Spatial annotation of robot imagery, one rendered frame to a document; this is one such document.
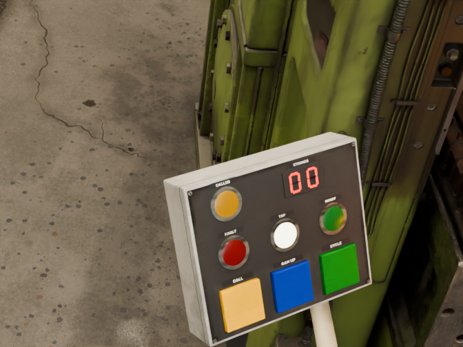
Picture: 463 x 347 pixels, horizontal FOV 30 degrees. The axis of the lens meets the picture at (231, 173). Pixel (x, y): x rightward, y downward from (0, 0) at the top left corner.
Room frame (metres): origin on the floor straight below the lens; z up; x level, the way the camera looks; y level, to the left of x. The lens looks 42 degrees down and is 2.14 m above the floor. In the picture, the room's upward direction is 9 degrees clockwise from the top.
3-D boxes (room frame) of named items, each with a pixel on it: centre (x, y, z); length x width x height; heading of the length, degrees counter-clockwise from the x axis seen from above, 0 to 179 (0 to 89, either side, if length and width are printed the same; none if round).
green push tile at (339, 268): (1.05, -0.21, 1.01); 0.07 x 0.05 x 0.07; 125
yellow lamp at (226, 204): (1.01, 0.00, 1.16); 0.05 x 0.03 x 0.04; 100
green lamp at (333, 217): (1.09, -0.19, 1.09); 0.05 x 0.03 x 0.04; 100
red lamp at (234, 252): (0.97, -0.02, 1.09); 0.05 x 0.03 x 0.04; 100
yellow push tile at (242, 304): (0.93, -0.05, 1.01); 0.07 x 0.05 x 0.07; 125
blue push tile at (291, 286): (0.99, -0.13, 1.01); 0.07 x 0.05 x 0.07; 125
